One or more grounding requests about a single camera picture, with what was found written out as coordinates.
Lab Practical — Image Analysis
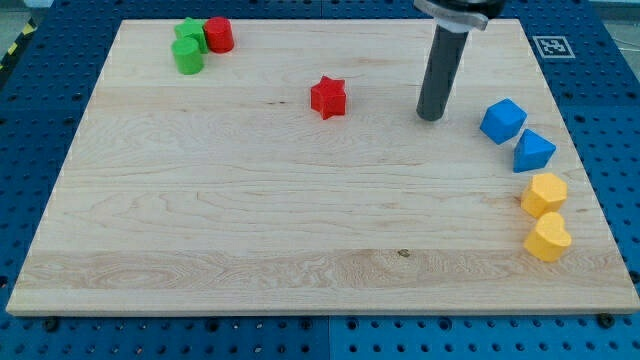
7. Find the red cylinder block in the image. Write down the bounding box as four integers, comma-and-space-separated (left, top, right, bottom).
203, 17, 235, 53

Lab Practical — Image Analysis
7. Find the green cylinder block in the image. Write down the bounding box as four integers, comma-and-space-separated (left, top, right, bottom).
171, 37, 204, 75

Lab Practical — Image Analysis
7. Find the green star block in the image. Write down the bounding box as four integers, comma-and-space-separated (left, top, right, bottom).
174, 17, 209, 54

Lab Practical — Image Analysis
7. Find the blue cube block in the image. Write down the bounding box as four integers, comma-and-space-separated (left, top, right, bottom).
480, 98, 527, 145

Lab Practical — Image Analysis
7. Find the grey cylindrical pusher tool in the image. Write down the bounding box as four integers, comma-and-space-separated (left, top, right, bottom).
416, 25, 469, 121

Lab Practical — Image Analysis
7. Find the red star block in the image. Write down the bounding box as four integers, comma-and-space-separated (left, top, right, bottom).
310, 76, 347, 120

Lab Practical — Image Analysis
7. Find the white fiducial marker tag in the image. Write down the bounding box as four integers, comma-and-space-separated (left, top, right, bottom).
533, 35, 575, 59

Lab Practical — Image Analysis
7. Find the light wooden board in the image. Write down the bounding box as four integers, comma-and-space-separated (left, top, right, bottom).
7, 19, 639, 317

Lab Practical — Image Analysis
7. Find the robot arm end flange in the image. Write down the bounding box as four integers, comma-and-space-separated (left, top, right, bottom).
413, 0, 506, 33

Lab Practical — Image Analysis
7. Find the blue triangle block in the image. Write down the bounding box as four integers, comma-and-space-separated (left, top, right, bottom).
513, 129, 556, 173

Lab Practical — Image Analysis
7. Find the yellow heart block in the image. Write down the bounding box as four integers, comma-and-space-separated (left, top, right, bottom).
523, 212, 572, 262

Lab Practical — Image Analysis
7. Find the yellow hexagon block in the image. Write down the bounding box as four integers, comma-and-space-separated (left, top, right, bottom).
520, 173, 568, 218

